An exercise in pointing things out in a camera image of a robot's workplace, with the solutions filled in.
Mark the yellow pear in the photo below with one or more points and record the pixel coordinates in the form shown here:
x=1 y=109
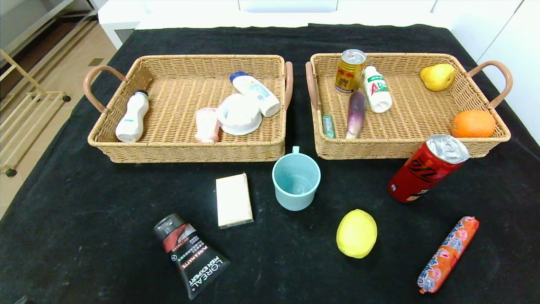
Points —
x=438 y=77

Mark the white bottle blue cap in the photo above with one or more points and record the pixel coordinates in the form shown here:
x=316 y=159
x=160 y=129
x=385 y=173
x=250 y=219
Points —
x=255 y=90

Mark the white bottle black cap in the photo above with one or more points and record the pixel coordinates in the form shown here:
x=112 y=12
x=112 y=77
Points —
x=131 y=118

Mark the gold drink can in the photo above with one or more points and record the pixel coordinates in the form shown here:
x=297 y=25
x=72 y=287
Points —
x=349 y=76

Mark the grey metal shelf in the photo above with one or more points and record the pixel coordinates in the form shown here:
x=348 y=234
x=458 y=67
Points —
x=38 y=25

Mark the white bottle green label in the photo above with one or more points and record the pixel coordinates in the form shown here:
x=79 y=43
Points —
x=376 y=90

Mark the purple vegetable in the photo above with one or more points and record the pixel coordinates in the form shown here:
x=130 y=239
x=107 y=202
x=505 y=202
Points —
x=356 y=112

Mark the small pink bottle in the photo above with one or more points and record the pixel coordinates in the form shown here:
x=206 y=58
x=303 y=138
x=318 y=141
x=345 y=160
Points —
x=206 y=124

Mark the yellow lemon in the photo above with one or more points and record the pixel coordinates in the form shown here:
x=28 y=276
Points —
x=356 y=234

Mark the light blue plastic mug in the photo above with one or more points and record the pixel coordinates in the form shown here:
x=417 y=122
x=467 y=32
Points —
x=291 y=198

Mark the cream wooden rolling rack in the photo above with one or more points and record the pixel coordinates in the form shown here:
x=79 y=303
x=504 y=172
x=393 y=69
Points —
x=19 y=68

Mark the red drink can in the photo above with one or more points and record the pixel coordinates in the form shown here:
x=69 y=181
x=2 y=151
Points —
x=422 y=171

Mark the orange sausage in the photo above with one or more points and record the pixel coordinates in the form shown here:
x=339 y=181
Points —
x=447 y=255

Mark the cream white soap box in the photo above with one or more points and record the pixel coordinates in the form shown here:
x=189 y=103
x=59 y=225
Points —
x=232 y=198

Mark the wicker basket with food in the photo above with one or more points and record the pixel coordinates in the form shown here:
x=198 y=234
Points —
x=417 y=109

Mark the white round container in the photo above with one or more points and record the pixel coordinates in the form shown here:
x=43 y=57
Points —
x=238 y=114

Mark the black face wash tube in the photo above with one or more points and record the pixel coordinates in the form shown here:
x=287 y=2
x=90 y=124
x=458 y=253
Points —
x=194 y=257

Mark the wicker basket with toiletries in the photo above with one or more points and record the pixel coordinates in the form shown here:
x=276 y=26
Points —
x=177 y=97

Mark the green gum pack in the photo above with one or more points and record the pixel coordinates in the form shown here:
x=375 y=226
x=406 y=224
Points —
x=328 y=126

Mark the orange fruit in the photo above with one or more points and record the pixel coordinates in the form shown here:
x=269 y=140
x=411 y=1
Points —
x=472 y=123

